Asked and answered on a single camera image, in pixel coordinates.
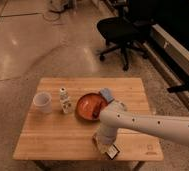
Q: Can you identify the small white bottle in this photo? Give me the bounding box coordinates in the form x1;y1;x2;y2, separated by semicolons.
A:
59;87;72;114

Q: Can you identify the blue sponge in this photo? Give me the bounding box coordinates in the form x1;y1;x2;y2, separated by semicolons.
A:
99;88;114;103

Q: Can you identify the brown object in bowl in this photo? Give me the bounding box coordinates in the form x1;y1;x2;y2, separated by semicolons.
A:
92;102;102;118

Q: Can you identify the white plastic cup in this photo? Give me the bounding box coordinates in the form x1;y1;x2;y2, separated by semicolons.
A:
33;92;52;113

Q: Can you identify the long white bench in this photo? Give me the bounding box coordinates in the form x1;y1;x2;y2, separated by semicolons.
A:
144;23;189;108

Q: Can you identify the orange bowl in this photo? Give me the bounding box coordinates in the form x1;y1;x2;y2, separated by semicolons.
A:
75;93;108;121

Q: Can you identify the wooden table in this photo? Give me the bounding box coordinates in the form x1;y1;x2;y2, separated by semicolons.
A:
12;77;165;171

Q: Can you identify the black office chair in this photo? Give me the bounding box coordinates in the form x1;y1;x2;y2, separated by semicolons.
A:
97;0;159;71

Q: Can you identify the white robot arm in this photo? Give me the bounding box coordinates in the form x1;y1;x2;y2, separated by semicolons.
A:
96;101;189;147

